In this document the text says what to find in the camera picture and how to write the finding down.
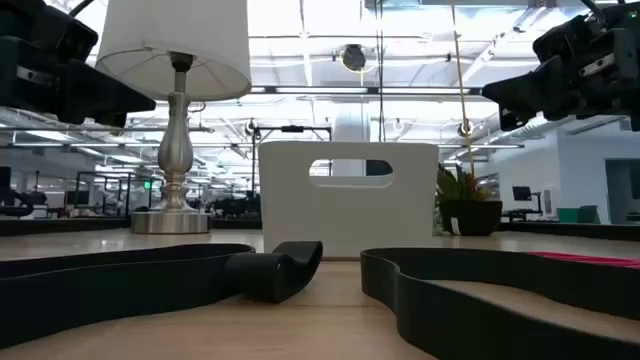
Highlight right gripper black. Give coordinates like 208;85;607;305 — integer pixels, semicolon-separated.
482;2;640;133

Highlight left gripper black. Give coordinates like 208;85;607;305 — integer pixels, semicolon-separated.
0;0;157;130

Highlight red wide rubber band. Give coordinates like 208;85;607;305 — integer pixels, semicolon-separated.
527;251;640;272

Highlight short wide black band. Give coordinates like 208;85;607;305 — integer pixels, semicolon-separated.
223;240;324;304

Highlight white plastic bin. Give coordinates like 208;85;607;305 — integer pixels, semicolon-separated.
258;141;440;259

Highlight large thin black rubber band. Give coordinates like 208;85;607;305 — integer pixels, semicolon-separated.
359;247;640;360

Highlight black computer monitor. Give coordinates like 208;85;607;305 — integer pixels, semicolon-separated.
511;185;545;217

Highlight white shade silver table lamp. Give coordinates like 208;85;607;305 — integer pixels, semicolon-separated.
94;0;253;235

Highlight potted succulent plant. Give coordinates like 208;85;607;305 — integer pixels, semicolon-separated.
434;162;504;237

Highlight yellow cable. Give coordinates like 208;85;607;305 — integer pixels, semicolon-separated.
450;0;476;177

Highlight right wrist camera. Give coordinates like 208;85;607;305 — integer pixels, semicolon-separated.
531;13;609;67

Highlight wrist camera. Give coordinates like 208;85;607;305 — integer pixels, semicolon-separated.
30;2;100;66
531;13;609;67

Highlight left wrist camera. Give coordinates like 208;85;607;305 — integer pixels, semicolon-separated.
30;2;100;66

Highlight black hanging cable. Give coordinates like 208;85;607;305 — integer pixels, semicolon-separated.
375;0;386;144

